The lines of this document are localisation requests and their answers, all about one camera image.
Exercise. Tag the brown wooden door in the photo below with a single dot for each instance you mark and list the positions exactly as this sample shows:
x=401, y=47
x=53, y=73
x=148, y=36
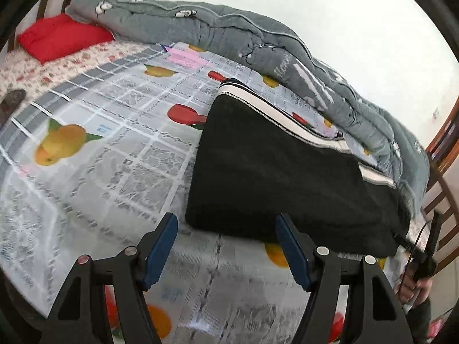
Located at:
x=443, y=132

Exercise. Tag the person's right forearm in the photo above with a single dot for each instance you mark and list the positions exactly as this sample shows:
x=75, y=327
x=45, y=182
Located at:
x=423, y=322

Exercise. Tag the white wall switch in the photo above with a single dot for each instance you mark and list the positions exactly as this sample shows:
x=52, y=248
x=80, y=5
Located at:
x=436, y=113

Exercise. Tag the person's right hand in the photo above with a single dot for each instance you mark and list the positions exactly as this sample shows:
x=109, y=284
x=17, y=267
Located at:
x=412, y=286

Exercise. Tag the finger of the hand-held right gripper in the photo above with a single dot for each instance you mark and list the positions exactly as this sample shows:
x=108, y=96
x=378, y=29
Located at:
x=408, y=245

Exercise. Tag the wooden footboard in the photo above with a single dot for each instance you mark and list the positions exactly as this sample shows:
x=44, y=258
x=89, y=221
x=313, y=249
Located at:
x=444, y=200

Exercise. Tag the grey flower-print quilt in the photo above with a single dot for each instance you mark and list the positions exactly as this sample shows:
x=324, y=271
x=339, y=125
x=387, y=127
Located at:
x=251, y=39

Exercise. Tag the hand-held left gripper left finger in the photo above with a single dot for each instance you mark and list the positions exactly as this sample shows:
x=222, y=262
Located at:
x=161, y=251

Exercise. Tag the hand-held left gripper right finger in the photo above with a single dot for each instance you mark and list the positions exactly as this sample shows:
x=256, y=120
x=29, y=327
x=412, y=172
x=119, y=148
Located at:
x=294, y=254

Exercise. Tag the black pants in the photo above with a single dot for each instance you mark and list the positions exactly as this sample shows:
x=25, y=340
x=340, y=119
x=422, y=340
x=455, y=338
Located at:
x=272, y=172

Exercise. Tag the fruit-print plastic sheet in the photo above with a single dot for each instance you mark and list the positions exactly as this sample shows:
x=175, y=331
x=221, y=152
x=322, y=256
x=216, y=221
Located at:
x=118, y=172

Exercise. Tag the red pillow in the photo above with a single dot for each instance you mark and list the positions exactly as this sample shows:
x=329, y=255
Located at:
x=61, y=37

